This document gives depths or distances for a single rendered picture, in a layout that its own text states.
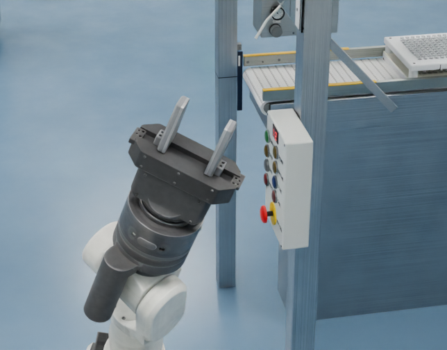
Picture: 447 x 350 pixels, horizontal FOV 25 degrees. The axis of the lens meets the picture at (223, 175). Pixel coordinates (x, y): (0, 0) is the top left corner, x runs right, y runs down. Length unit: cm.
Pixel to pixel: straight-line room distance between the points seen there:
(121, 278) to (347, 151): 205
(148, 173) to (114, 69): 431
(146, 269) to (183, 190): 12
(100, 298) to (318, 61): 111
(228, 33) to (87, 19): 304
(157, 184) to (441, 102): 210
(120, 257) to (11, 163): 336
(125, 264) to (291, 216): 108
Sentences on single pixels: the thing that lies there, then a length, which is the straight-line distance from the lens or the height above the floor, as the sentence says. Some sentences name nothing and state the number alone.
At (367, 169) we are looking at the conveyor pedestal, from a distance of 317.
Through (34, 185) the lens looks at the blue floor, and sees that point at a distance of 427.
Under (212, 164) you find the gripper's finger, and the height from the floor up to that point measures 155.
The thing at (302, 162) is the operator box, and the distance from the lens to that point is 211.
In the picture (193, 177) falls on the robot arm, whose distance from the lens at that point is 104.
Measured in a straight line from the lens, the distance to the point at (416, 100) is 307.
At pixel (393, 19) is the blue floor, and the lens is 615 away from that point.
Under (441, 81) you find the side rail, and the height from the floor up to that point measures 85.
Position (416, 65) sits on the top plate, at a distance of 305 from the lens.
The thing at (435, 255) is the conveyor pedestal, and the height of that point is 21.
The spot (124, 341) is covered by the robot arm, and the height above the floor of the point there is 123.
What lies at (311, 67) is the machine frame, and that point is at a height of 122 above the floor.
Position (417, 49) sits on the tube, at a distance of 314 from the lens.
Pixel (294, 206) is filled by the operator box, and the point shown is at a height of 95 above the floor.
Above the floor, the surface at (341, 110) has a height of 79.
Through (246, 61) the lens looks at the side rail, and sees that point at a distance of 316.
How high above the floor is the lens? 203
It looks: 28 degrees down
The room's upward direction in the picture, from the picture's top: straight up
